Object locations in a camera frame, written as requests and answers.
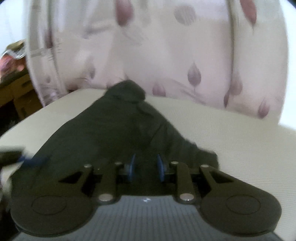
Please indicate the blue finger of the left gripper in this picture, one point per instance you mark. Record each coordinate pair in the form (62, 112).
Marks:
(32, 161)

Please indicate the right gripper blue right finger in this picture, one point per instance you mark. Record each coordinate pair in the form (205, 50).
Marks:
(161, 168)

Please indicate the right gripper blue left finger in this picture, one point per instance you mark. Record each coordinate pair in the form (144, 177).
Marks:
(130, 168)

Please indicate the black jacket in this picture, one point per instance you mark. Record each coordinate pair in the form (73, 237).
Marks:
(113, 128)

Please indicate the wooden cabinet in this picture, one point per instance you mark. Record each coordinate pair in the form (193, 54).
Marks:
(18, 99)

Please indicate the pink toy with hat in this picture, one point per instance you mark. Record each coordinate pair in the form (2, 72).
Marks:
(13, 59)

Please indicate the beige woven mattress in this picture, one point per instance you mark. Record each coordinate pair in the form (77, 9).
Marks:
(258, 152)

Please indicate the leaf patterned curtain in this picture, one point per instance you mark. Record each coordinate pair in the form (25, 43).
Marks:
(230, 55)

